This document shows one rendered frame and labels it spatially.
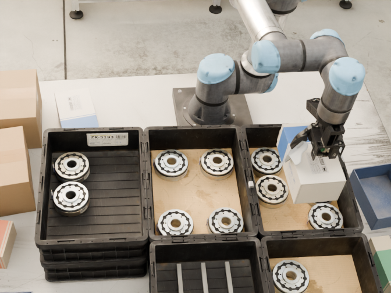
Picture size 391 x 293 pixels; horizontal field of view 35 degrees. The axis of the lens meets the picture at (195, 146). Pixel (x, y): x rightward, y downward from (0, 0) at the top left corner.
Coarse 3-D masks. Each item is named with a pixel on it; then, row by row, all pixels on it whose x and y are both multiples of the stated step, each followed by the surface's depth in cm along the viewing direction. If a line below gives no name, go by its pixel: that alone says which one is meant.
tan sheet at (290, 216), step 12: (288, 204) 185; (300, 204) 186; (336, 204) 187; (264, 216) 182; (276, 216) 182; (288, 216) 183; (300, 216) 183; (264, 228) 179; (276, 228) 180; (288, 228) 180; (300, 228) 180
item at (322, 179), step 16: (288, 128) 164; (304, 128) 164; (288, 144) 161; (288, 160) 162; (304, 160) 157; (320, 160) 158; (336, 160) 158; (288, 176) 163; (304, 176) 154; (320, 176) 155; (336, 176) 155; (304, 192) 156; (320, 192) 157; (336, 192) 158
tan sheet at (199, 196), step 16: (192, 160) 193; (192, 176) 189; (160, 192) 185; (176, 192) 185; (192, 192) 185; (208, 192) 186; (224, 192) 186; (160, 208) 181; (176, 208) 182; (192, 208) 182; (208, 208) 182; (240, 208) 183; (224, 224) 179
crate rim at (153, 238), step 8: (152, 128) 187; (160, 128) 187; (168, 128) 187; (176, 128) 188; (184, 128) 188; (192, 128) 188; (200, 128) 188; (208, 128) 189; (216, 128) 189; (224, 128) 189; (232, 128) 190; (144, 136) 185; (240, 136) 188; (144, 144) 183; (240, 144) 187; (240, 152) 184; (248, 176) 178; (248, 192) 175; (248, 200) 173; (152, 208) 169; (152, 216) 167; (152, 224) 166; (256, 224) 168; (152, 232) 164; (240, 232) 166; (248, 232) 167; (256, 232) 167; (152, 240) 163; (160, 240) 163
